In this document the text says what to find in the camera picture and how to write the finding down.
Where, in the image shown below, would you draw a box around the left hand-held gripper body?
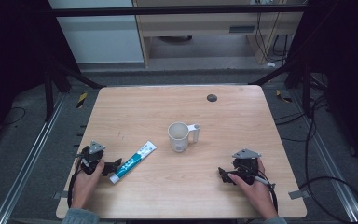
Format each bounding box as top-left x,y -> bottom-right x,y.
76,140 -> 106,175

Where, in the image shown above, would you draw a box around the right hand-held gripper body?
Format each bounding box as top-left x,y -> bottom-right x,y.
231,147 -> 262,186

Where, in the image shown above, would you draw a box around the teal and white toothpaste tube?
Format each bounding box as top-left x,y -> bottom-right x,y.
108,140 -> 158,185

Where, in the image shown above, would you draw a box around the person's left hand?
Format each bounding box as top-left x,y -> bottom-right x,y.
71,160 -> 106,210

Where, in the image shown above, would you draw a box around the person's right hand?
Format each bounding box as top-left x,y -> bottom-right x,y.
227,158 -> 279,220

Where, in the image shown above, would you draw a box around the yellow black tape piece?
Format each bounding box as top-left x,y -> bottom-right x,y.
76,91 -> 89,109
275,89 -> 293,104

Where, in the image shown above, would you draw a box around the black metal stand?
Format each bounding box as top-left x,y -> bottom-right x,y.
43,55 -> 106,122
249,55 -> 329,119

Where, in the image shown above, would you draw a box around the white cabinet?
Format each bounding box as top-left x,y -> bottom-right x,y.
48,0 -> 145,64

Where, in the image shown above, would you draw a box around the light wooden desk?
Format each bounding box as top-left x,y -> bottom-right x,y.
131,0 -> 307,69

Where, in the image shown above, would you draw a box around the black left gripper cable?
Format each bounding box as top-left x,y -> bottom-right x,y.
66,154 -> 87,209

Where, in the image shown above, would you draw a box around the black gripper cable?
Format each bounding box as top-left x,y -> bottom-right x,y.
251,174 -> 280,216
66,154 -> 87,209

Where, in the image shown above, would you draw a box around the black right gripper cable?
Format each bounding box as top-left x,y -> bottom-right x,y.
251,174 -> 280,216

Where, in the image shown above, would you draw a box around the white cup with handle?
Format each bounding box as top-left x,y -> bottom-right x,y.
167,121 -> 201,154

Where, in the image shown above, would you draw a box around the aluminium floor rail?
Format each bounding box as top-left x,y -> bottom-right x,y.
288,88 -> 358,223
0,92 -> 68,224

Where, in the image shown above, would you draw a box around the thin black floor cable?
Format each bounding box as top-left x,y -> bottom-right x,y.
0,106 -> 27,127

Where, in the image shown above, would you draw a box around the black cables under desk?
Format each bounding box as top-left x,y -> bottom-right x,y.
255,11 -> 293,64

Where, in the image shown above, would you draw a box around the black horizontal frame bar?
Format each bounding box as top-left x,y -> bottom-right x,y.
40,5 -> 309,18

